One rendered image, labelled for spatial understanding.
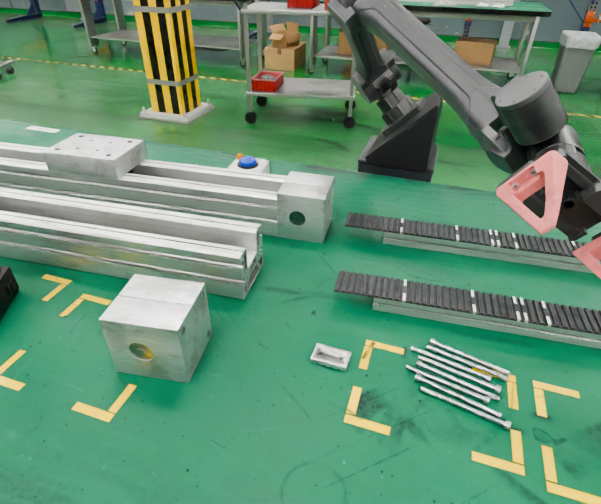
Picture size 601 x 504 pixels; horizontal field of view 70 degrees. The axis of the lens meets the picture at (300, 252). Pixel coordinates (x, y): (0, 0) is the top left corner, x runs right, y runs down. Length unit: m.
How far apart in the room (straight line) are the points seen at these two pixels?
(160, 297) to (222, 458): 0.21
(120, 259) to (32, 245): 0.17
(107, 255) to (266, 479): 0.44
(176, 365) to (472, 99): 0.53
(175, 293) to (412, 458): 0.34
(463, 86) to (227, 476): 0.58
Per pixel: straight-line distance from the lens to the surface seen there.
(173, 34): 3.94
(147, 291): 0.59
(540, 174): 0.48
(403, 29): 0.75
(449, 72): 0.70
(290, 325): 0.65
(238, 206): 0.83
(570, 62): 5.62
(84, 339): 0.70
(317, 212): 0.79
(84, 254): 0.80
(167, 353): 0.56
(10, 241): 0.89
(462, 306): 0.68
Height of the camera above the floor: 1.24
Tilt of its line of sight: 35 degrees down
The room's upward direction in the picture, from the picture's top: 1 degrees clockwise
